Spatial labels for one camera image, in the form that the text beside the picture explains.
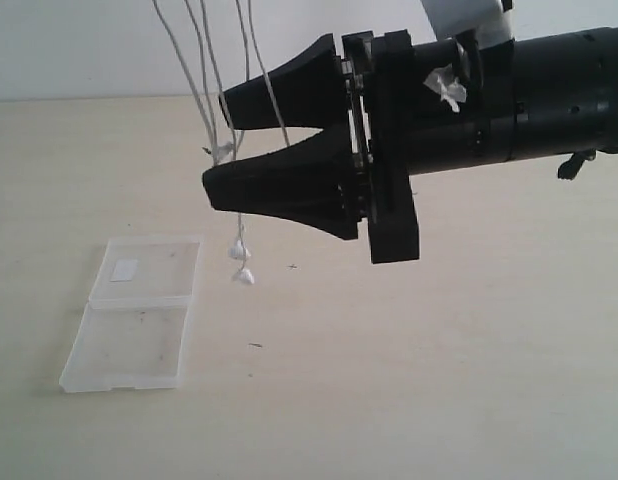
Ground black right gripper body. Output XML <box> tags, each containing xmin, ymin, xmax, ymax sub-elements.
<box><xmin>342</xmin><ymin>30</ymin><xmax>514</xmax><ymax>264</ymax></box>

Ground white wired earphones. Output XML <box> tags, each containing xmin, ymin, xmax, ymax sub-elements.
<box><xmin>152</xmin><ymin>1</ymin><xmax>290</xmax><ymax>285</ymax></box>

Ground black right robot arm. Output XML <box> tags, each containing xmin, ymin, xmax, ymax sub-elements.
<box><xmin>202</xmin><ymin>28</ymin><xmax>618</xmax><ymax>264</ymax></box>

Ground clear plastic hinged case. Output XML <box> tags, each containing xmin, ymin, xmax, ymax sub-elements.
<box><xmin>59</xmin><ymin>235</ymin><xmax>203</xmax><ymax>394</ymax></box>

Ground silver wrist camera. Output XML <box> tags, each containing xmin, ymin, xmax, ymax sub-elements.
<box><xmin>420</xmin><ymin>0</ymin><xmax>514</xmax><ymax>49</ymax></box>

